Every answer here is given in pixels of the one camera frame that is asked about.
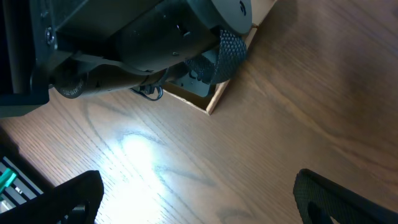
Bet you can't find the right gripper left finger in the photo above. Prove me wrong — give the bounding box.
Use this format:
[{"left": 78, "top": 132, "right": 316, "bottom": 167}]
[{"left": 1, "top": 170, "right": 104, "bottom": 223}]

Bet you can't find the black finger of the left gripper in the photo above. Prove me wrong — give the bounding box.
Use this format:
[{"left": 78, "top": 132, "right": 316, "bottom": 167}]
[{"left": 185, "top": 30, "right": 247, "bottom": 85}]

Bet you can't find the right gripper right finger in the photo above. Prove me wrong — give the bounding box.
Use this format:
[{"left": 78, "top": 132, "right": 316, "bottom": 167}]
[{"left": 293, "top": 169, "right": 397, "bottom": 224}]

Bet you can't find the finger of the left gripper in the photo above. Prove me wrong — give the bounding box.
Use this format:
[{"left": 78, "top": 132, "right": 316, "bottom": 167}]
[{"left": 170, "top": 71, "right": 216, "bottom": 98}]

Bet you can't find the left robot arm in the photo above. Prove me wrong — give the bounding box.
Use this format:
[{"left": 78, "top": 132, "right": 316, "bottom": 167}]
[{"left": 1, "top": 0, "right": 252, "bottom": 118}]

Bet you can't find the open brown cardboard box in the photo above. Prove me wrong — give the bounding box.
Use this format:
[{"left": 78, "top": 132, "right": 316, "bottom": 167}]
[{"left": 164, "top": 0, "right": 277, "bottom": 115}]

